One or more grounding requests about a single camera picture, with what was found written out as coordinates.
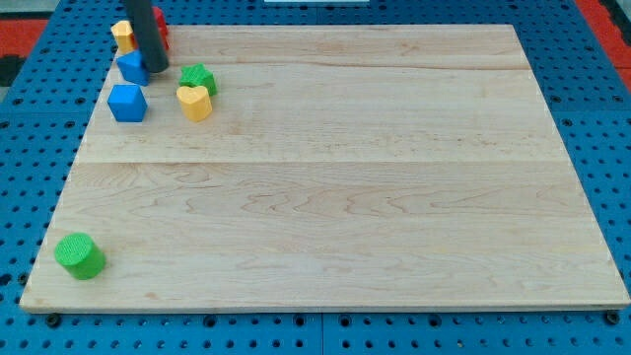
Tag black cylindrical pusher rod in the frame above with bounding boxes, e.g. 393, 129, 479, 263
122, 0, 170, 73

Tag green star block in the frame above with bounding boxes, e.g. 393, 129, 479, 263
178, 63, 218, 97

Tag yellow heart block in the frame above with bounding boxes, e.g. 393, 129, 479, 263
175, 86, 213, 122

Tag red block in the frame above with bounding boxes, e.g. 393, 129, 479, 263
152, 6, 170, 50

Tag blue block behind rod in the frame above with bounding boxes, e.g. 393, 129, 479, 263
116, 50, 150, 86

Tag yellow hexagon block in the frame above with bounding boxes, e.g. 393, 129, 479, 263
110, 20, 137, 54

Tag blue hexagon block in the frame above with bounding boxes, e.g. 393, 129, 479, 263
107, 84, 147, 122

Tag green cylinder block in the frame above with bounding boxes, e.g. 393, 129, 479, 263
54, 233, 106, 280

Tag light wooden board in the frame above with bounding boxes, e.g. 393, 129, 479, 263
21, 25, 630, 314

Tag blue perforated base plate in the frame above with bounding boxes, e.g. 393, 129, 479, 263
1, 0, 630, 354

